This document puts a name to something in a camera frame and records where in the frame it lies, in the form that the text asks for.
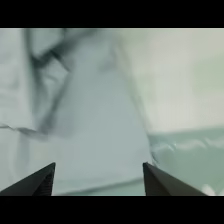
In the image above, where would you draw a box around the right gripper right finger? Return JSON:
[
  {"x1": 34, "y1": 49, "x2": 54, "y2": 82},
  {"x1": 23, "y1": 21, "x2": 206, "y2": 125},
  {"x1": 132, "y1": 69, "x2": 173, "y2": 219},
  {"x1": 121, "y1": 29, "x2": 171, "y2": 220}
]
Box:
[{"x1": 142, "y1": 161, "x2": 208, "y2": 197}]

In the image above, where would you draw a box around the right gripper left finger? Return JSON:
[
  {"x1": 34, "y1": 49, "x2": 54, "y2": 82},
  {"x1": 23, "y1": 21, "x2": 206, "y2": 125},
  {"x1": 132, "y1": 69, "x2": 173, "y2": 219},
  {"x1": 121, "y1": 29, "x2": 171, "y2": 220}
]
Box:
[{"x1": 0, "y1": 162, "x2": 57, "y2": 197}]

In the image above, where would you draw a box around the pale blue shirt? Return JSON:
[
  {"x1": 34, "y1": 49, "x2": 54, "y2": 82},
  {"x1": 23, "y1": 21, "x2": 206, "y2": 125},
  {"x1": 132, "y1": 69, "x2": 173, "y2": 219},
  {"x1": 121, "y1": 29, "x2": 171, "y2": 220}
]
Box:
[{"x1": 0, "y1": 28, "x2": 158, "y2": 197}]

